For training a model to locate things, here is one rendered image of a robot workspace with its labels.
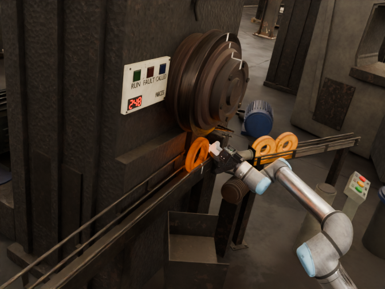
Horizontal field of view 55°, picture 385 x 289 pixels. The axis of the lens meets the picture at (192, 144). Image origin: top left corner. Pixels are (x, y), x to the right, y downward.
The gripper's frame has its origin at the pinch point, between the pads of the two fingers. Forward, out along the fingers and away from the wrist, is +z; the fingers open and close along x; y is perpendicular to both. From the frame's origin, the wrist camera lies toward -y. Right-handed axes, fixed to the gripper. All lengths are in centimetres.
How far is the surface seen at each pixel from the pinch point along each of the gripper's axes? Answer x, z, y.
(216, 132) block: -8.8, 1.4, 4.8
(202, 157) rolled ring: 7.4, -2.8, -2.2
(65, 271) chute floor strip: 93, -3, -14
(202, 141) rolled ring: 13.4, -0.2, 9.3
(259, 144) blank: -26.5, -19.0, 5.3
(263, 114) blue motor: -189, 13, -51
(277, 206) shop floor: -92, -50, -63
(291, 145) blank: -46, -32, 7
